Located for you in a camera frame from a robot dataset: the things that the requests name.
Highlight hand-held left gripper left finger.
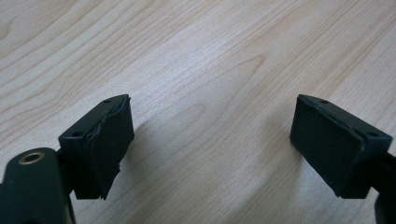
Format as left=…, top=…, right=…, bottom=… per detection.
left=58, top=93, right=135, bottom=201

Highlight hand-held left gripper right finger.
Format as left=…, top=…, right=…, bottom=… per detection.
left=289, top=93, right=393, bottom=200

